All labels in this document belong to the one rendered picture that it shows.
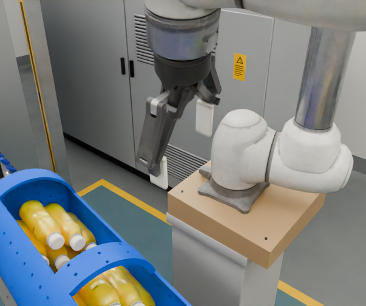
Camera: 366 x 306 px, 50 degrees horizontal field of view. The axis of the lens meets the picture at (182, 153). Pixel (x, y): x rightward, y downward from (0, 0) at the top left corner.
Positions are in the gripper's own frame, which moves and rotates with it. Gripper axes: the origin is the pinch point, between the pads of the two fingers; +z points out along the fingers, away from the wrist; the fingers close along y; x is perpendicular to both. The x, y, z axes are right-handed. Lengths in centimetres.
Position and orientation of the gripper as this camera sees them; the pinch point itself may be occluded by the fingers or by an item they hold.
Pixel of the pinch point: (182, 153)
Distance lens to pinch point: 64.9
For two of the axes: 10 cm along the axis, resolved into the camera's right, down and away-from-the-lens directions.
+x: -8.4, -4.0, 3.7
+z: 0.0, 6.8, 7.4
